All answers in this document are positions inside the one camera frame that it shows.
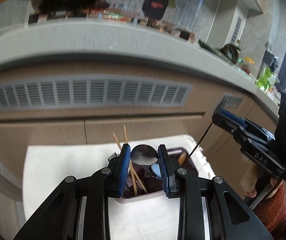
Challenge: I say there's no maroon utensil holder box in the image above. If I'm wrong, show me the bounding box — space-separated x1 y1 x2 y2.
115 147 198 204

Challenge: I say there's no large grey vent grille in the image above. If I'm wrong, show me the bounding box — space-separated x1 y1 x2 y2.
0 74 193 111

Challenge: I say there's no red knit sleeve forearm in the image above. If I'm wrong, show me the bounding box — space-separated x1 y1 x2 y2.
253 184 286 239

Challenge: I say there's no grey stone countertop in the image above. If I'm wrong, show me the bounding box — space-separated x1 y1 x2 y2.
0 19 278 118

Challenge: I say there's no black gas stove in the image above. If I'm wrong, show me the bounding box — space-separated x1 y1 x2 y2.
27 9 195 43

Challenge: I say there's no yellow lid jar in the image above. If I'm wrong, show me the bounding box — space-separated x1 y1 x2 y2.
242 56 255 71

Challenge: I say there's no dark metal spoon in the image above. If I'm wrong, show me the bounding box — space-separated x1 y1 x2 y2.
131 144 158 177

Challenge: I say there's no wooden chopstick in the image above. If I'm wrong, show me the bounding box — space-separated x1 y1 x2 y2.
123 125 138 196
113 133 147 196

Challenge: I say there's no green plastic bag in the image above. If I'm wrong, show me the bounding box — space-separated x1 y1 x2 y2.
255 67 279 93

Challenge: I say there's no small grey vent grille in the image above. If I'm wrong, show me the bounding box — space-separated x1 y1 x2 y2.
220 93 243 108

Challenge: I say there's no right hand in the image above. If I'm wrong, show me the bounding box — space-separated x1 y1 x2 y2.
239 153 283 202

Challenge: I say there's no blue plastic rice spoon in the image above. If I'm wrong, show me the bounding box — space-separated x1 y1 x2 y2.
149 163 161 180

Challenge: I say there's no wooden spoon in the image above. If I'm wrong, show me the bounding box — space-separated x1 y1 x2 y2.
178 152 187 166

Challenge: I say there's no black round pot lid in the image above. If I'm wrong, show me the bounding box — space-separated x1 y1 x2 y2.
219 43 241 64

